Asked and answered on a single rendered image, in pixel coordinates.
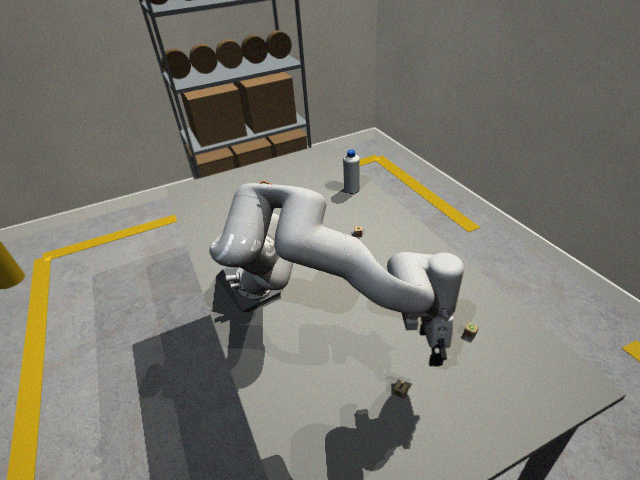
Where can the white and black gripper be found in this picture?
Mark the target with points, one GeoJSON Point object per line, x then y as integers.
{"type": "Point", "coordinates": [437, 330]}

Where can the white bottle with blue cap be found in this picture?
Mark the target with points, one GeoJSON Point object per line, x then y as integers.
{"type": "Point", "coordinates": [351, 167]}

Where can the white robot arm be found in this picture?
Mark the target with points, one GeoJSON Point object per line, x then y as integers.
{"type": "Point", "coordinates": [298, 236]}

